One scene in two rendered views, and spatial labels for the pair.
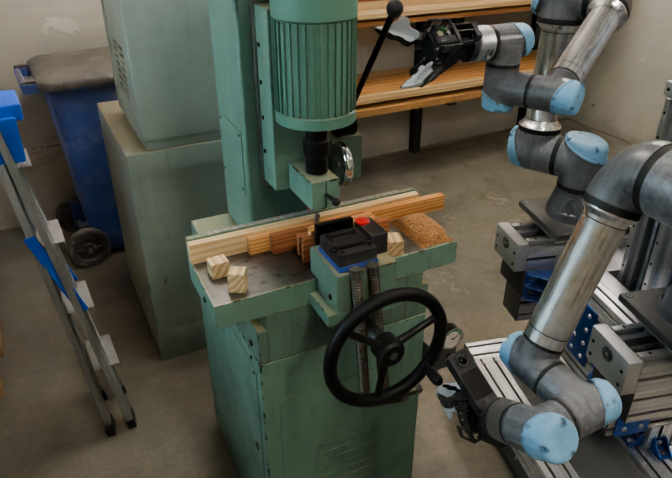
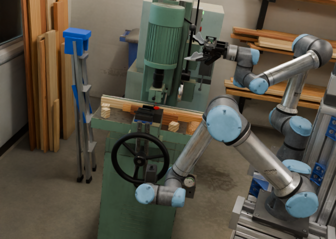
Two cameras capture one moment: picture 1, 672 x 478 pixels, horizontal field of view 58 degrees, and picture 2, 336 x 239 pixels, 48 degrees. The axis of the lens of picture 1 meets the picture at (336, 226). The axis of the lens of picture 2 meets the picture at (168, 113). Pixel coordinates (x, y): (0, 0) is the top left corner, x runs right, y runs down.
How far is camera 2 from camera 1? 1.04 m
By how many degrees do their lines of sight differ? 27
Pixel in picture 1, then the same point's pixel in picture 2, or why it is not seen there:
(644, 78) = not seen: outside the picture
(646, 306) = (264, 197)
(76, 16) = not seen: hidden behind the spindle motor
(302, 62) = (151, 38)
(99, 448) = (71, 183)
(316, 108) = (153, 57)
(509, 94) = (239, 78)
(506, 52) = (241, 59)
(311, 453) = (119, 206)
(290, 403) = (114, 175)
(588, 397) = (170, 189)
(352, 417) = not seen: hidden behind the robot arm
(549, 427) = (141, 186)
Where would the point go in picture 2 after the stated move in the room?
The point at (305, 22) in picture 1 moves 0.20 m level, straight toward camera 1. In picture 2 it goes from (154, 23) to (130, 27)
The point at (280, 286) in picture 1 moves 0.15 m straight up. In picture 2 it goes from (118, 121) to (121, 95)
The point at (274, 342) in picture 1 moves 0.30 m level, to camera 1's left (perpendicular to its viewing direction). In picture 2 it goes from (111, 144) to (72, 125)
